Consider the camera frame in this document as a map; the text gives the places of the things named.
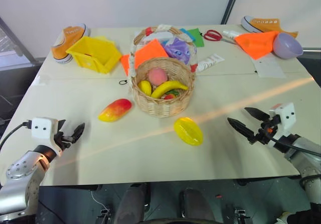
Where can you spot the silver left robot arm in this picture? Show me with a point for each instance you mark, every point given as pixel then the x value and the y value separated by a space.
pixel 22 168

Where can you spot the lilac plastic bowl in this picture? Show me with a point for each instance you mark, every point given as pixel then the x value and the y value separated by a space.
pixel 288 47

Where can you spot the red and yellow mango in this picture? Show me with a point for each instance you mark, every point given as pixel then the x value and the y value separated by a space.
pixel 115 110

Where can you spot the white paper sheet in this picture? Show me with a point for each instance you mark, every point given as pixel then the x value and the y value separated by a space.
pixel 269 67

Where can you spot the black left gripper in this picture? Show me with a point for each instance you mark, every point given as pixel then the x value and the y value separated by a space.
pixel 62 139

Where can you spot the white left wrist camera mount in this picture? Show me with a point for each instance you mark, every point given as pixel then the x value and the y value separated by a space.
pixel 41 128

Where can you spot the dark rounded shape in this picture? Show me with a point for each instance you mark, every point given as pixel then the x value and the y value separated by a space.
pixel 133 204

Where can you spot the white cream tube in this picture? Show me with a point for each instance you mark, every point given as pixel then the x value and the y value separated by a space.
pixel 209 62

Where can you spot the green cloth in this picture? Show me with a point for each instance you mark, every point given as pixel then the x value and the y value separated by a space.
pixel 196 38

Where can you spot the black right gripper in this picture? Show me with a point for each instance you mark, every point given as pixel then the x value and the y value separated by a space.
pixel 265 133

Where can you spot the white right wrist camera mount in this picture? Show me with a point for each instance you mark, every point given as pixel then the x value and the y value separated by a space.
pixel 287 118

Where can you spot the yellow lemon-shaped fruit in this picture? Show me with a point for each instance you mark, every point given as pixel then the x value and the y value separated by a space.
pixel 188 131

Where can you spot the yellow lemon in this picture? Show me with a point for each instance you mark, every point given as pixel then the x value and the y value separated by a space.
pixel 145 88

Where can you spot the purple plastic bag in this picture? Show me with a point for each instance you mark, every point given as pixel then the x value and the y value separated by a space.
pixel 179 49

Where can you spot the blue cloth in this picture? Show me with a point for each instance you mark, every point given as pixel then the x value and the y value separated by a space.
pixel 186 33

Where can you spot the grey metal frame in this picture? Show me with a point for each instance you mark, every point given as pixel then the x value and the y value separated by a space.
pixel 15 40

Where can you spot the large orange cloth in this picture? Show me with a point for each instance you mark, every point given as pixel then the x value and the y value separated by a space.
pixel 255 44

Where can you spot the orange canvas sneaker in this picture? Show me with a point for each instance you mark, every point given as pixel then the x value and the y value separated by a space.
pixel 265 24
pixel 65 43

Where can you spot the small orange cloth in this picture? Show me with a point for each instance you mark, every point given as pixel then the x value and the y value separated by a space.
pixel 150 52

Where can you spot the black upright pole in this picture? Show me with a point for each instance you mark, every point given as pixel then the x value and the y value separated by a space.
pixel 232 3

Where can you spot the small white bottle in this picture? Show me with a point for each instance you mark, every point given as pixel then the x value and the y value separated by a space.
pixel 230 34

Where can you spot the yellow plastic bin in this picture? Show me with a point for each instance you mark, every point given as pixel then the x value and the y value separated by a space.
pixel 100 58

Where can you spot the black metal floor bracket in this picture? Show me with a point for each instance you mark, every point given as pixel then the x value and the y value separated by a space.
pixel 241 215
pixel 104 215

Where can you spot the yellow banana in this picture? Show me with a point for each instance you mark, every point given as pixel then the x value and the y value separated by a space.
pixel 166 86

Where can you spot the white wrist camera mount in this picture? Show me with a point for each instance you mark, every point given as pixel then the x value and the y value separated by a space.
pixel 287 118
pixel 41 128

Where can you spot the red strawberry with green leaves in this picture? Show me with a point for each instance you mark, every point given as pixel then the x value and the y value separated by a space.
pixel 170 95

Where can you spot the yellow cloth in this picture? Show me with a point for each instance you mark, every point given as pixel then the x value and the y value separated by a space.
pixel 104 37

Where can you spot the white pack with red cap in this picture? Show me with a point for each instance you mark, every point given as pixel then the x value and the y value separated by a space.
pixel 160 35

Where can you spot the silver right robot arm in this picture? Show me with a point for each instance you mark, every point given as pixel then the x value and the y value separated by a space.
pixel 304 156

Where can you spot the pink peach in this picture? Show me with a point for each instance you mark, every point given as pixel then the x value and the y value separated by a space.
pixel 157 76

